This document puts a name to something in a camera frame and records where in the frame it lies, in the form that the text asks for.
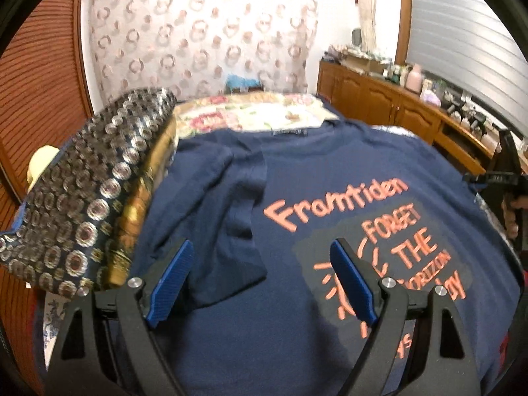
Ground person's right hand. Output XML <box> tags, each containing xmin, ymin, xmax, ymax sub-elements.
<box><xmin>501</xmin><ymin>196</ymin><xmax>528</xmax><ymax>241</ymax></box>

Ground blue cloth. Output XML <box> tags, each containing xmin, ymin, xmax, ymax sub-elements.
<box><xmin>225</xmin><ymin>75</ymin><xmax>265</xmax><ymax>93</ymax></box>

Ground yellow plush toy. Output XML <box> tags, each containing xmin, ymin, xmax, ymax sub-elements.
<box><xmin>27</xmin><ymin>145</ymin><xmax>62</xmax><ymax>192</ymax></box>

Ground cardboard box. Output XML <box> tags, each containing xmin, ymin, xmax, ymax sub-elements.
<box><xmin>342</xmin><ymin>55</ymin><xmax>386</xmax><ymax>75</ymax></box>

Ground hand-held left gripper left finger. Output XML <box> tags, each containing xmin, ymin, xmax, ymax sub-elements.
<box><xmin>45</xmin><ymin>238</ymin><xmax>195</xmax><ymax>396</ymax></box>

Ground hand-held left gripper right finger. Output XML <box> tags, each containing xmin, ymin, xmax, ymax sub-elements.
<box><xmin>329</xmin><ymin>238</ymin><xmax>484</xmax><ymax>396</ymax></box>

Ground purple pouch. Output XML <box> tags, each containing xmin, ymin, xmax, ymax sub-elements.
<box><xmin>421</xmin><ymin>86</ymin><xmax>442</xmax><ymax>106</ymax></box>

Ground circle-patterned curtain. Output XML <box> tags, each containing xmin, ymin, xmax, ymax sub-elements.
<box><xmin>82</xmin><ymin>0</ymin><xmax>320</xmax><ymax>108</ymax></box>

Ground navy t-shirt with orange print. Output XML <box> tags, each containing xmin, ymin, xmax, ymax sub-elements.
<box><xmin>124</xmin><ymin>119</ymin><xmax>524</xmax><ymax>396</ymax></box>

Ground brown ribbed sliding door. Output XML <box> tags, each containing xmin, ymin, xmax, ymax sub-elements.
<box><xmin>0</xmin><ymin>0</ymin><xmax>97</xmax><ymax>211</ymax></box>

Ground gold cushion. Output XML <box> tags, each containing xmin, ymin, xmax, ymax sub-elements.
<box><xmin>97</xmin><ymin>126</ymin><xmax>178</xmax><ymax>291</ymax></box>

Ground red cloth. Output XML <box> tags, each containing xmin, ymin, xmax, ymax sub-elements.
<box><xmin>497</xmin><ymin>330</ymin><xmax>518</xmax><ymax>355</ymax></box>

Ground dark circle-patterned cushion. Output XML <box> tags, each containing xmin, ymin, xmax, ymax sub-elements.
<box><xmin>0</xmin><ymin>86</ymin><xmax>178</xmax><ymax>298</ymax></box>

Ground pink floral blanket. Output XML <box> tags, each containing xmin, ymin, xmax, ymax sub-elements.
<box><xmin>173</xmin><ymin>93</ymin><xmax>343</xmax><ymax>139</ymax></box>

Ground cream textured pipe cover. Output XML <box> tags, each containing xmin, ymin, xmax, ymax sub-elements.
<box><xmin>355</xmin><ymin>0</ymin><xmax>384</xmax><ymax>50</ymax></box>

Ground wooden cabinet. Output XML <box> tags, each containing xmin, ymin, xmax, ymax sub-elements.
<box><xmin>317</xmin><ymin>60</ymin><xmax>502</xmax><ymax>174</ymax></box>

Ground pink bottle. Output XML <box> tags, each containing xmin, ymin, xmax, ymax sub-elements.
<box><xmin>406</xmin><ymin>64</ymin><xmax>423</xmax><ymax>90</ymax></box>

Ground grey window blind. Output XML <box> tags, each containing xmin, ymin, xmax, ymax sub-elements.
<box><xmin>406</xmin><ymin>0</ymin><xmax>528</xmax><ymax>104</ymax></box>

